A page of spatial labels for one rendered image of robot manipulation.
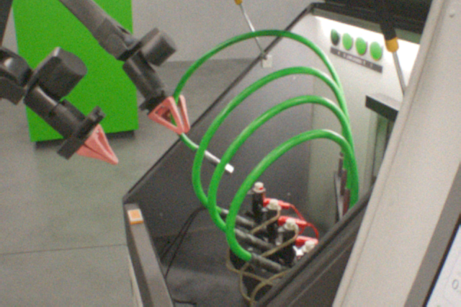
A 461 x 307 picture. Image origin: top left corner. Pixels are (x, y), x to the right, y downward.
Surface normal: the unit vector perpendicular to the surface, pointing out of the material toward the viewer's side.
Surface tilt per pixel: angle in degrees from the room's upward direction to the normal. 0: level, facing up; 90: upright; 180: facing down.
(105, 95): 90
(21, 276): 0
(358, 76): 90
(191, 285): 0
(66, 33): 90
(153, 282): 0
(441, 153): 76
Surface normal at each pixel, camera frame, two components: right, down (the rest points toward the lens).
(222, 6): 0.19, 0.35
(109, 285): 0.00, -0.93
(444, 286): -0.92, -0.11
